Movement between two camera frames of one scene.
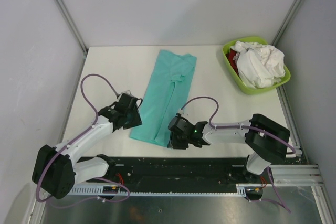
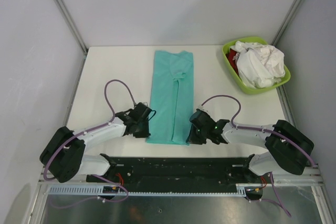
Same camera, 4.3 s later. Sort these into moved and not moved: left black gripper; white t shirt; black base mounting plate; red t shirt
Moved: left black gripper
Not moved: white t shirt; red t shirt; black base mounting plate
